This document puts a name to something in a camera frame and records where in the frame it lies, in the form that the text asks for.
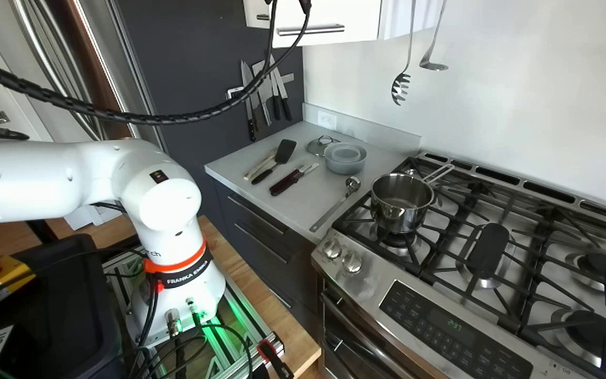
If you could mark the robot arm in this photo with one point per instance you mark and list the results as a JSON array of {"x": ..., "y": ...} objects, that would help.
[{"x": 45, "y": 179}]

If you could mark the oven door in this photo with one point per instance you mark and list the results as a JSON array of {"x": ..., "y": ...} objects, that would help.
[{"x": 345, "y": 347}]

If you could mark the wide white cabinet door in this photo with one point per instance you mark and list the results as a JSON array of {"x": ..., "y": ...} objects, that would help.
[{"x": 345, "y": 13}]

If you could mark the narrow white cabinet door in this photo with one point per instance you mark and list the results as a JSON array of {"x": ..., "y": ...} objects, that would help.
[{"x": 253, "y": 8}]

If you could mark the long steel scoop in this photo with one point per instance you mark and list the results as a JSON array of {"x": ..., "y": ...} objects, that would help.
[{"x": 334, "y": 208}]

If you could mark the black spatula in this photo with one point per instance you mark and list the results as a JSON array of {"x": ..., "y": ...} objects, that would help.
[{"x": 284, "y": 151}]

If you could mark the glass pot lid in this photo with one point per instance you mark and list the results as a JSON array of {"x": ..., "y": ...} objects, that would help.
[{"x": 316, "y": 146}]

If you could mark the dark grey drawer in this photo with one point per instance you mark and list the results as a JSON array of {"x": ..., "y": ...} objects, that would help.
[
  {"x": 261, "y": 208},
  {"x": 261, "y": 263}
]

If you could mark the steel tongs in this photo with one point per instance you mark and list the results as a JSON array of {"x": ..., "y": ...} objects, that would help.
[{"x": 260, "y": 166}]

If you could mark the grey bowl with lid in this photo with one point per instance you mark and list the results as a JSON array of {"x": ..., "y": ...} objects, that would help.
[{"x": 345, "y": 158}]

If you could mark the steel stove knob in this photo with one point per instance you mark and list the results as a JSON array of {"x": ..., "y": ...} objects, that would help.
[
  {"x": 332, "y": 249},
  {"x": 352, "y": 261}
]

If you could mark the steel saucepan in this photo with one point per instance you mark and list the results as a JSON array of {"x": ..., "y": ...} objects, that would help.
[{"x": 400, "y": 208}]

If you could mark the round gas burner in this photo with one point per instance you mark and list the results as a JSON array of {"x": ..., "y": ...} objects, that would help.
[
  {"x": 597, "y": 268},
  {"x": 592, "y": 334},
  {"x": 400, "y": 242}
]

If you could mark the magnetic knife strip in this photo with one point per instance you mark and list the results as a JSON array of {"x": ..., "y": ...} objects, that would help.
[{"x": 288, "y": 78}]

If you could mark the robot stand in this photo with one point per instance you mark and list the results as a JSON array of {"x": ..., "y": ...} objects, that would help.
[{"x": 261, "y": 295}]

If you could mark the steel cleaver knife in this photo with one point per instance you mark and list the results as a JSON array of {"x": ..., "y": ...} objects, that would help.
[{"x": 261, "y": 84}]

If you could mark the steel gas stove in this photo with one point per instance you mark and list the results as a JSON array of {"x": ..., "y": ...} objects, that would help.
[{"x": 376, "y": 287}]

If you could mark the steel pasta spoon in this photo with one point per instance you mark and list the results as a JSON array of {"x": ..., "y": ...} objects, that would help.
[{"x": 401, "y": 89}]

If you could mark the red and black clamp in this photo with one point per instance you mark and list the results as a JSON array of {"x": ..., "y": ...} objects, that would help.
[{"x": 274, "y": 360}]

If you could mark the steel ladle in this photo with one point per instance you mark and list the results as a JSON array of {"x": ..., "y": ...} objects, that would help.
[{"x": 432, "y": 66}]

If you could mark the oval gas burner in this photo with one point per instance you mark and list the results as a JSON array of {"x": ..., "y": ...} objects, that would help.
[{"x": 487, "y": 252}]

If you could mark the steel refrigerator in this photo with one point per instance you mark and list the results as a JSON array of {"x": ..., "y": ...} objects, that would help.
[{"x": 71, "y": 58}]

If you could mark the black equipment box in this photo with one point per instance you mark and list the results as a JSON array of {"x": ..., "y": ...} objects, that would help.
[{"x": 56, "y": 316}]

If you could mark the yellow emergency stop box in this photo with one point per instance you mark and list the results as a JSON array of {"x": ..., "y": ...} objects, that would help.
[{"x": 3, "y": 273}]

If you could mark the white wall socket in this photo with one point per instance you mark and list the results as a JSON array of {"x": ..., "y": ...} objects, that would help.
[{"x": 327, "y": 120}]

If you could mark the white wall cabinet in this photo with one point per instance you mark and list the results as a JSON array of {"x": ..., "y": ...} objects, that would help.
[{"x": 355, "y": 16}]

